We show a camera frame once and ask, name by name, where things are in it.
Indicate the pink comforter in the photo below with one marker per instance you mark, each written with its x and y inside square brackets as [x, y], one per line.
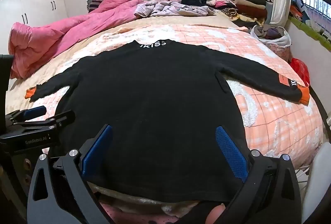
[51, 37]

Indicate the black sweater with orange cuffs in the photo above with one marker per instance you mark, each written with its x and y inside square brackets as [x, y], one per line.
[144, 110]

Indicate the lilac pajama garment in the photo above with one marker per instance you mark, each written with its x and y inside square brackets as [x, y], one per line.
[175, 10]

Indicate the white plastic bag of clothes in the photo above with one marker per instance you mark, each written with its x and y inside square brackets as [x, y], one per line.
[280, 39]

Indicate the peach plaid blanket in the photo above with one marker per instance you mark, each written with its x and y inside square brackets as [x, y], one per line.
[271, 115]

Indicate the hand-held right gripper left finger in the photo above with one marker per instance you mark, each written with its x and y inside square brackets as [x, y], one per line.
[98, 151]

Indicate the green sill cloth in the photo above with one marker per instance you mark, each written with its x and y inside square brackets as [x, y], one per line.
[307, 31]

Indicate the white chair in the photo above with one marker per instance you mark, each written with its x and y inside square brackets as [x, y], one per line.
[316, 182]

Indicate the stack of folded clothes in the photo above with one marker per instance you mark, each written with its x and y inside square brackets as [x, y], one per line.
[248, 4]

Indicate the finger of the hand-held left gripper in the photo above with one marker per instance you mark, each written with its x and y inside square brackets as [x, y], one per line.
[36, 111]
[51, 122]

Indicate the person's right hand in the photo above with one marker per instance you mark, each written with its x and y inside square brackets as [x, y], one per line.
[215, 215]

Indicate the dark striped cloth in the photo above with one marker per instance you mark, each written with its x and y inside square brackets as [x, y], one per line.
[96, 3]

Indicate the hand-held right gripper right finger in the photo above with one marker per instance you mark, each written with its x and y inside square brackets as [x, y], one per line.
[230, 151]

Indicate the person's pink dotted pajamas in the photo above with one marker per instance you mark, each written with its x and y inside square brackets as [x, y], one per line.
[134, 216]

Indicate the red plastic bag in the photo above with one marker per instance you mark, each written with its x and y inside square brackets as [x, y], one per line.
[301, 70]

